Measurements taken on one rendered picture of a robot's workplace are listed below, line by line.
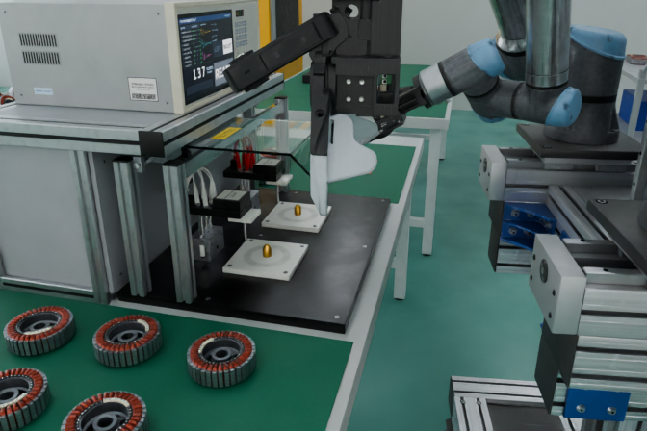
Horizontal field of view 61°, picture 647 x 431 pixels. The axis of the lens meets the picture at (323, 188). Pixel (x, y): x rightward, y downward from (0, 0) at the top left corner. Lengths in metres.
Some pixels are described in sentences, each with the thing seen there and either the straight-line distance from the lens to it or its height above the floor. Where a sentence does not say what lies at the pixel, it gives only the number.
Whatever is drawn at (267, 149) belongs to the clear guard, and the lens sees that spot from 1.02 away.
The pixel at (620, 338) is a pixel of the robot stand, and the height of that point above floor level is 0.90.
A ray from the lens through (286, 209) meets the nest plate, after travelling 1.48.
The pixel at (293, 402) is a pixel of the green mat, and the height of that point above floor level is 0.75.
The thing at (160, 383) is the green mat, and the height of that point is 0.75.
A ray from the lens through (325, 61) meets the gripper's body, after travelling 0.51.
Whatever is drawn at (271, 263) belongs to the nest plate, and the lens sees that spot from 1.21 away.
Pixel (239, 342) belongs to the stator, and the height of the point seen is 0.78.
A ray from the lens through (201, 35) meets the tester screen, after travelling 1.17.
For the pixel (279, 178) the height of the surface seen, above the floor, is 0.88.
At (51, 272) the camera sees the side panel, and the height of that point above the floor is 0.80.
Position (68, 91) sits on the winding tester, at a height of 1.15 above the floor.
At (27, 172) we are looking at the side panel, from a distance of 1.19.
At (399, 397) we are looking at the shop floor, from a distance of 2.06.
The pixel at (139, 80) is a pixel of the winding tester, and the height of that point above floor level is 1.18.
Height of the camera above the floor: 1.35
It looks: 21 degrees down
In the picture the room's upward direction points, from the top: straight up
